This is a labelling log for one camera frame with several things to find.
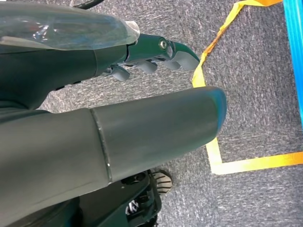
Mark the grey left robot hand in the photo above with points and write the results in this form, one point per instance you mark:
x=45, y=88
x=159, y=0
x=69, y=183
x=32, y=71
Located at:
x=142, y=134

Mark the blue metal shelf rack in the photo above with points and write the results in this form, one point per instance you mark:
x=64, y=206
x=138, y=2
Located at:
x=295, y=47

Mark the yellow floor tape outline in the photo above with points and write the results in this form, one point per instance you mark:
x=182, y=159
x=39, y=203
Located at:
x=248, y=163

